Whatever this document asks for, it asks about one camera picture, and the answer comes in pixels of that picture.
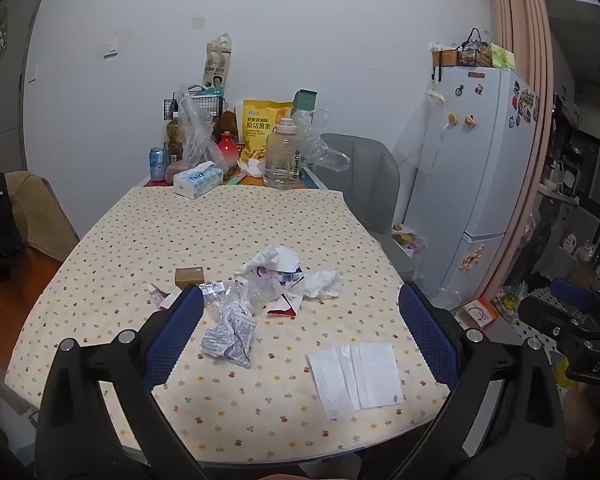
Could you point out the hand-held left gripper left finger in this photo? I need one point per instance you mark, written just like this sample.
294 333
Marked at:
175 330

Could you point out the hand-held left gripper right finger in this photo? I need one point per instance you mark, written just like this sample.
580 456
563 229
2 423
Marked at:
427 330

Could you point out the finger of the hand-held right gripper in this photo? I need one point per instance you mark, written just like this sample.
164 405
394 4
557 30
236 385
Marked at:
550 317
597 365

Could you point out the white paper napkin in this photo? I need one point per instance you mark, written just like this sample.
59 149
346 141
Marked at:
355 377

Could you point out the person's right hand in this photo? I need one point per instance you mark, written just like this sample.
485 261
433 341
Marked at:
592 422

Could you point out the white pegboard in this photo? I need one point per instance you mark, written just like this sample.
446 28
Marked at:
535 340

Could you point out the yellow floor item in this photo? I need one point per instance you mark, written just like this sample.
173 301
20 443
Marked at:
564 372

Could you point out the crumpled clear floor bag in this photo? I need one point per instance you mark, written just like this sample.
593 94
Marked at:
445 297

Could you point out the pink white wrapper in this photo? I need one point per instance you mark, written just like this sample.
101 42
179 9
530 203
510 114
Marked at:
160 296

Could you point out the orange white box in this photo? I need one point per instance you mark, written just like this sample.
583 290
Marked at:
477 312

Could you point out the crumpled silver printed packet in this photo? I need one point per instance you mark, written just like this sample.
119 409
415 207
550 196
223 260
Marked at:
230 335

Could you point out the small brown cardboard box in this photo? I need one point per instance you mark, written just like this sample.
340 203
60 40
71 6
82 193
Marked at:
190 276

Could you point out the long yellow fridge magnet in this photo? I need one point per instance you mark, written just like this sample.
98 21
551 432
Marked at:
472 259

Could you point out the colourful snack packets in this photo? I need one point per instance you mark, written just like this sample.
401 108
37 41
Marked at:
407 240

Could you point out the clear plastic wrapper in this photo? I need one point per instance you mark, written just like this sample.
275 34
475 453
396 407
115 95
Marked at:
260 292

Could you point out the floral patterned tablecloth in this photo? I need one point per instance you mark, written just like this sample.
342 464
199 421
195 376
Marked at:
205 230

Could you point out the red white wrapper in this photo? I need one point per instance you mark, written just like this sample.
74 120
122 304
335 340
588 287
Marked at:
285 305

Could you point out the small crumpled white tissue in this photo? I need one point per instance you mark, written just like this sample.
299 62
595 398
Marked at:
325 282

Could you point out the large crumpled white tissue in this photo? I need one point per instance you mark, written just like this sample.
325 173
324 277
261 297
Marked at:
275 257

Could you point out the blue white tissue box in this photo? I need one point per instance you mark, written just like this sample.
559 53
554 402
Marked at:
195 180

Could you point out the dark shelf unit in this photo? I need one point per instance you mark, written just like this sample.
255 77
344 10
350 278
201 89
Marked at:
580 160

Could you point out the grey chair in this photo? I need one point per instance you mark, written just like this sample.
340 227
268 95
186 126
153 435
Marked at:
365 180

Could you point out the pink teal tool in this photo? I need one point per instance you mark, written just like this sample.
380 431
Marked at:
235 177

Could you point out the blue drink can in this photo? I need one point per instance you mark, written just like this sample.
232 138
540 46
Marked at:
158 165

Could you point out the white refrigerator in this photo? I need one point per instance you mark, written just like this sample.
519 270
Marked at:
480 160

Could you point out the white tissue wad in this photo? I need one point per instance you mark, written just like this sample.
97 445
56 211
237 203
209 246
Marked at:
252 167

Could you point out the tan cloth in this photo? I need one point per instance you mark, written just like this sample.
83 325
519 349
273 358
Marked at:
40 210

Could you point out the red vase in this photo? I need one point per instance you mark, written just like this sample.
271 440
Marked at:
227 150

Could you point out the dark yellowish bottle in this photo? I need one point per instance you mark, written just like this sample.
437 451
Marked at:
172 135

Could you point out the translucent hanging plastic bag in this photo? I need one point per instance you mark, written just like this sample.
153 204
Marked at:
420 135

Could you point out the large clear water bottle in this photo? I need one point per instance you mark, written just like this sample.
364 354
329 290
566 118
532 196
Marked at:
281 160

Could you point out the clear plastic bag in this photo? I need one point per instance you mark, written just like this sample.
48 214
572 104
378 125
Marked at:
195 130
320 150

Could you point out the brown round thing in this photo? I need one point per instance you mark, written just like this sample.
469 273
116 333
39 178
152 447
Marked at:
227 121

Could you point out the cluster of fridge magnets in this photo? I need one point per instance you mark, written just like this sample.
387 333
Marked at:
525 102

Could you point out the yellow snack bag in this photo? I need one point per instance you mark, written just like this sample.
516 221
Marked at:
260 125

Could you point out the green box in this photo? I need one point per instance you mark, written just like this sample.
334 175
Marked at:
305 100

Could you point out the yellow green packet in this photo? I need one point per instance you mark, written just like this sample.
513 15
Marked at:
502 57

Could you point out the tall printed paper bag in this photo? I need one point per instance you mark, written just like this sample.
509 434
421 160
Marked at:
217 65

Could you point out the brown woven basket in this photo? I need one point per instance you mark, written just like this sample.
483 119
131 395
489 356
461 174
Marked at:
445 57

